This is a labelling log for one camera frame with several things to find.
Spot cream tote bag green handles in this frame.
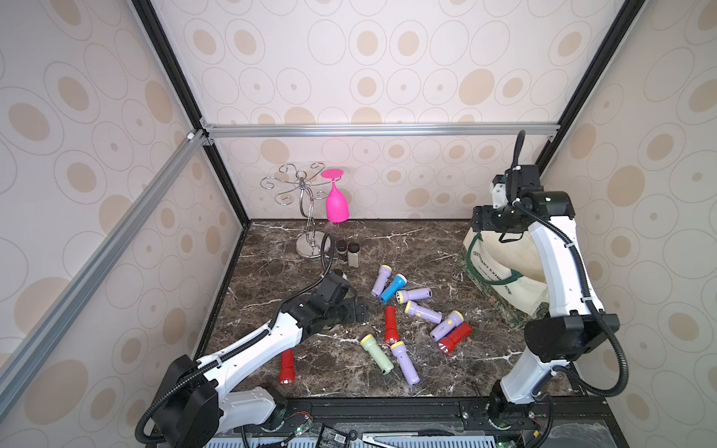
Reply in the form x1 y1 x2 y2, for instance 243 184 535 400
461 230 549 330

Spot green flashlight yellow rim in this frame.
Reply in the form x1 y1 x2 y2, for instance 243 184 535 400
360 334 394 375

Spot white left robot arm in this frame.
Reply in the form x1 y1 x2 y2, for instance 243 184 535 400
134 294 369 447

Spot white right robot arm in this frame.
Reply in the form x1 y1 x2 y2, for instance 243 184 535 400
472 184 629 416

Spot chrome glass holder stand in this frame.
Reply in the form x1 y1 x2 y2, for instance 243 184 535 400
260 162 329 259

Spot square jar black lid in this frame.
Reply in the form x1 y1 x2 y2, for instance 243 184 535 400
347 242 360 268

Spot dark lid jar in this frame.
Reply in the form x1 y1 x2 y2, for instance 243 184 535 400
336 239 348 259

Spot purple flashlight back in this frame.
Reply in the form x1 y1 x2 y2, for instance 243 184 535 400
371 265 392 298

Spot purple flashlight lying sideways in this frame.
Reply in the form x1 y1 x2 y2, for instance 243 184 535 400
395 287 433 304

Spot blue flashlight white rim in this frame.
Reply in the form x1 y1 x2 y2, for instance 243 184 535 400
380 274 407 304

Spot purple flashlight front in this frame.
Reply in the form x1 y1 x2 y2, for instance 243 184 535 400
390 341 420 386

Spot purple flashlight middle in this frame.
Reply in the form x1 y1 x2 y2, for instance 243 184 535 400
404 301 443 325

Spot pink plastic wine glass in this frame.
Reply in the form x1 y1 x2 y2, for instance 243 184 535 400
321 168 350 223

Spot purple flashlight yellow button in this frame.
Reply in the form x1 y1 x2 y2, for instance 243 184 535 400
429 310 464 343

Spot large red flashlight right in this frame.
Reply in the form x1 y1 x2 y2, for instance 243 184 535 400
438 322 472 354

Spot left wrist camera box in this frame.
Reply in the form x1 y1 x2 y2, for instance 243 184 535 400
311 270 351 308

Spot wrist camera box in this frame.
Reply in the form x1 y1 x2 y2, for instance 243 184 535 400
311 270 351 308
491 164 543 209

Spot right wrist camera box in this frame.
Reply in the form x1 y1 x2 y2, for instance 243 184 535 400
491 164 543 209

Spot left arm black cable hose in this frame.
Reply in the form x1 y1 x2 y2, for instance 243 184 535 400
133 231 337 444

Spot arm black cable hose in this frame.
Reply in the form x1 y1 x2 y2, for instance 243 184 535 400
510 130 629 399
133 231 337 444

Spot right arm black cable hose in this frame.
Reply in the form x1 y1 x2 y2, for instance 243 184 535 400
510 130 629 399

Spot black front frame rail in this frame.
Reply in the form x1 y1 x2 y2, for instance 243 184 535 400
209 396 627 447

